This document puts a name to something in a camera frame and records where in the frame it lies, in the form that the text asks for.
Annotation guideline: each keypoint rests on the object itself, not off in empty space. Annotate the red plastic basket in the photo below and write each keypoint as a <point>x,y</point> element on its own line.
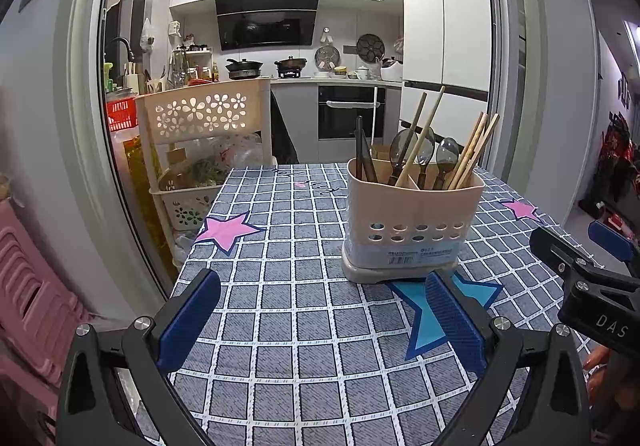
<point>122,114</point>

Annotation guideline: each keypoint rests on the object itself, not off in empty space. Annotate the beige plastic utensil holder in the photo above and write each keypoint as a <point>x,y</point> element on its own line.
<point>410,211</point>

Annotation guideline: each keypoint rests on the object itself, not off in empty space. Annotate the black kitchen faucet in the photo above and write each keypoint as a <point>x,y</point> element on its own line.
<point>122,44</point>

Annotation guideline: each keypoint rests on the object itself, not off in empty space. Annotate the pink plastic stool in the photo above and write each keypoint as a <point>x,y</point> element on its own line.
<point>30,291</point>

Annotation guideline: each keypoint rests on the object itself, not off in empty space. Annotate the white rice cooker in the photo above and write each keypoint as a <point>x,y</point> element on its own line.
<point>391,70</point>

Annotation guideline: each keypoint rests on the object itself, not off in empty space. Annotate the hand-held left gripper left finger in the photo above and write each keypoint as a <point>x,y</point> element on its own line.
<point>192,321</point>

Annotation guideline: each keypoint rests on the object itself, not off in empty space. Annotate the grey checked tablecloth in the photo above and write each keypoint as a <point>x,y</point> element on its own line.
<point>300,351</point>

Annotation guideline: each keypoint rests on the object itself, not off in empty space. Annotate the pile of red bags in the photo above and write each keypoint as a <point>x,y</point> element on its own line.
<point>622,155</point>

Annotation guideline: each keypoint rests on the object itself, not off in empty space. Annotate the person's right hand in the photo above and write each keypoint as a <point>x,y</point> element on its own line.
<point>597,361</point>

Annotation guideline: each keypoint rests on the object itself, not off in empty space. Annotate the black lidded pot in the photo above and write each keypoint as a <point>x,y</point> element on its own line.
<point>291,64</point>

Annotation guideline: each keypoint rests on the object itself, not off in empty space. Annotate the black built-in oven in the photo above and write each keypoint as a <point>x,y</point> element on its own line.
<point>350,113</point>

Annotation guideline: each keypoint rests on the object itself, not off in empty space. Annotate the yellow oil bottle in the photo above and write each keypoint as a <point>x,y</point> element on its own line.
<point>142,196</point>

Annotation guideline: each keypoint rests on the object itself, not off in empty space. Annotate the blue star paper cutout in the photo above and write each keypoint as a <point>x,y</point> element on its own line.
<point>425,321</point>

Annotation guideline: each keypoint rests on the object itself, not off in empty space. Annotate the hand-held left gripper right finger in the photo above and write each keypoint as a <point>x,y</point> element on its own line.
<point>457,321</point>

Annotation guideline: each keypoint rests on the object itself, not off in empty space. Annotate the wall pictures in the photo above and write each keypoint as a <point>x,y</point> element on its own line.
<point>626,88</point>

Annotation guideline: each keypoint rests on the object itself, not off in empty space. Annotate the dark round wall rack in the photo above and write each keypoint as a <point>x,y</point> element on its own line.
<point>370,46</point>

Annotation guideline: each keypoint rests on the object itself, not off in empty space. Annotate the clear plastic bags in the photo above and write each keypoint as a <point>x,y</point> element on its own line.
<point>240,150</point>

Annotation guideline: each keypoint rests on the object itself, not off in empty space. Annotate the round metal steamer plate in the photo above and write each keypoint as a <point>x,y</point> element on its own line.
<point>327,58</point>

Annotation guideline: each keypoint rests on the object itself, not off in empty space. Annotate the black wok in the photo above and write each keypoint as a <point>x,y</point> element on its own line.
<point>244,66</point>

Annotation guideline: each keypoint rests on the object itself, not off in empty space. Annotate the beige flower-cutout shelf rack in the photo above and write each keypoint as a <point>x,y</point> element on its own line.
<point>200,113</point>

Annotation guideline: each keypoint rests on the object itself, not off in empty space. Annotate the pink star paper cutout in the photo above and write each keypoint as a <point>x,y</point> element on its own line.
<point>522,211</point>
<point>227,233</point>

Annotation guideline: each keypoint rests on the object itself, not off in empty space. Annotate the black range hood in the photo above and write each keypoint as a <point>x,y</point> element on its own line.
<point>267,23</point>

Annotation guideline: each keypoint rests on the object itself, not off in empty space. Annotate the white refrigerator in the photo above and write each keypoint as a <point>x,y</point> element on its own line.
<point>440,35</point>

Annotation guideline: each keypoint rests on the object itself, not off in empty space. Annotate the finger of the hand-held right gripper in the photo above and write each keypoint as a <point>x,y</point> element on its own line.
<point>612,238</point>
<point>550,246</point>

